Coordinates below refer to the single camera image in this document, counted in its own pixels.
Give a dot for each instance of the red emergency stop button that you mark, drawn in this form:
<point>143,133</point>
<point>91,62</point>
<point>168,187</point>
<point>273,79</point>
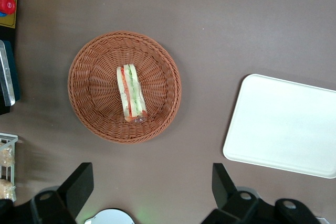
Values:
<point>6,3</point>

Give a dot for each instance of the round brown wicker basket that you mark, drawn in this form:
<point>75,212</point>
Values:
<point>99,90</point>

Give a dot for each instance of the wrapped bread roll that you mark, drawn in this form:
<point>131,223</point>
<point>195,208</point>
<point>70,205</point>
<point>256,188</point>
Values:
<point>5,155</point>
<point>6,188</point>

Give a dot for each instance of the white round cup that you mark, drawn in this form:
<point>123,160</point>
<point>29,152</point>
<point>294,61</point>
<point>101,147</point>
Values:
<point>113,217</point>

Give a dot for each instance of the silver metal bracket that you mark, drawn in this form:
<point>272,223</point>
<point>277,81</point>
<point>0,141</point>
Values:
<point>6,77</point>

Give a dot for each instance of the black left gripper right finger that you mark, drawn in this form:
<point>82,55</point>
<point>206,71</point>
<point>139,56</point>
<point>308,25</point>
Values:
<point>223,190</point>

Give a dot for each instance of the plastic-wrapped triangle sandwich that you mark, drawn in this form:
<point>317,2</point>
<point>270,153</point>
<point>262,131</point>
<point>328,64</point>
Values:
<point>131,93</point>

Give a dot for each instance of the dark teal block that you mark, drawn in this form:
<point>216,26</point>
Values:
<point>14,72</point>

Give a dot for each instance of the white rectangular plastic tray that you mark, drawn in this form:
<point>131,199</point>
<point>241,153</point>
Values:
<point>283,127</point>

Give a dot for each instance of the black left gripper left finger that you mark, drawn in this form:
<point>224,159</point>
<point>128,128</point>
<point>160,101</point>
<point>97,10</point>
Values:
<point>76,187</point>

